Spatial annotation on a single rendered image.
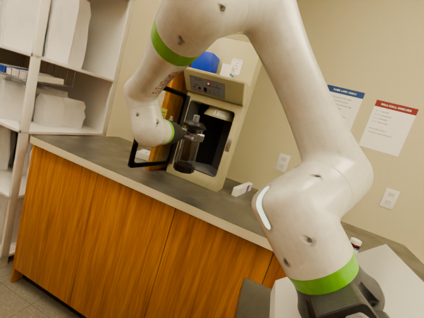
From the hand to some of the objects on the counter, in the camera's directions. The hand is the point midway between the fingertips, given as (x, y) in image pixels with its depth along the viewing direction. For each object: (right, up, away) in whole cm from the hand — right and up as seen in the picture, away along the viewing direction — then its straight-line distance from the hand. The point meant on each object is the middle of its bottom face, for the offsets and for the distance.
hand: (192, 134), depth 113 cm
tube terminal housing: (+1, -23, +34) cm, 41 cm away
